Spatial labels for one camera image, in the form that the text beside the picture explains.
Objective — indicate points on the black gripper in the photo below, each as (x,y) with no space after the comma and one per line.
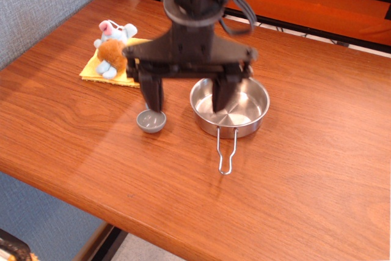
(185,52)

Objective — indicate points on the blue and orange plush doll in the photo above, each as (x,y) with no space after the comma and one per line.
(109,47)

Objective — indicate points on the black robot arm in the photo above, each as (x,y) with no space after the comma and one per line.
(235,16)

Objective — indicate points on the yellow folded cloth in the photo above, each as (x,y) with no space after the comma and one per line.
(89,73)

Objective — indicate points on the blue and grey measuring scoop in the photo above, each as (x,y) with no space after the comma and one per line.
(151,121)

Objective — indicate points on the black basket with orange item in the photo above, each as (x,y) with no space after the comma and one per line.
(14,249)

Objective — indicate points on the steel pan with wire handle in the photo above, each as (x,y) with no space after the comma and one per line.
(241,117)

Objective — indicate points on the black table leg frame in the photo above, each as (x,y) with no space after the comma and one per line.
(103,244)

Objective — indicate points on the orange panel with black frame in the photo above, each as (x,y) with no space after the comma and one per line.
(364,23)

